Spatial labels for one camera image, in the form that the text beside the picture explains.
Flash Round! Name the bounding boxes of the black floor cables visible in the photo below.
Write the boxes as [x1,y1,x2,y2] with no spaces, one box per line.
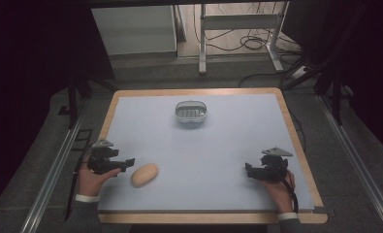
[192,2,306,89]

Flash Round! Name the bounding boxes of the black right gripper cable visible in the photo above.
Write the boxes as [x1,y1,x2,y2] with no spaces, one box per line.
[270,162,300,216]

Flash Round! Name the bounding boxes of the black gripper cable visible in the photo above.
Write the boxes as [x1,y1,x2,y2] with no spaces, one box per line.
[270,162,300,216]
[63,146,95,222]

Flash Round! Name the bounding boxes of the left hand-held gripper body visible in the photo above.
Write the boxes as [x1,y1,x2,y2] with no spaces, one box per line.
[87,138,123,176]

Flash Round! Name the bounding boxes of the black stand leg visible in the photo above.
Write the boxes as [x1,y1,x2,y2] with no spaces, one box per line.
[66,76,80,130]

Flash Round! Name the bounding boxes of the aluminium rail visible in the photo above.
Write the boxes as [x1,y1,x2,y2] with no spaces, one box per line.
[18,110,87,233]
[317,94,383,233]

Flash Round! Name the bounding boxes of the white power strip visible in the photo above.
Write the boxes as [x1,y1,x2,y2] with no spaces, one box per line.
[291,65,310,81]

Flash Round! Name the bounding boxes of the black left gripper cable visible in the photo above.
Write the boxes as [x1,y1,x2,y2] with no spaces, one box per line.
[63,146,95,222]

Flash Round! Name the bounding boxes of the white cabinet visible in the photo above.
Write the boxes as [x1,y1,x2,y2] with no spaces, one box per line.
[90,4,178,56]

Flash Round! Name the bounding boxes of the pale blue table mat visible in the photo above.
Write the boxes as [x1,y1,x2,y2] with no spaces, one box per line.
[97,93,315,214]

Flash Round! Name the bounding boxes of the white metal stand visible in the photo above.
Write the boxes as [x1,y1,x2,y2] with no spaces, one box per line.
[198,1,291,76]

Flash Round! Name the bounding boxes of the metal soap dish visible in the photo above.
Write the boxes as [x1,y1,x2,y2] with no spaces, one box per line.
[174,100,207,124]

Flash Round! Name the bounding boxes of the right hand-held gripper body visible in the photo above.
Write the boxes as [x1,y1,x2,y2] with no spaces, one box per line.
[259,147,294,184]

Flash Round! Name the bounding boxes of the person's left hand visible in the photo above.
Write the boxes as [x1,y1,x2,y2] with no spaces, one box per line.
[78,158,122,198]

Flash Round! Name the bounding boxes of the person's right hand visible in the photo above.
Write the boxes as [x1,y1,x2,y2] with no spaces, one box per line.
[259,170,297,216]

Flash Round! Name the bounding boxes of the tan bread roll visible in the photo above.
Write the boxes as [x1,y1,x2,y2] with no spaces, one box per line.
[130,162,160,189]

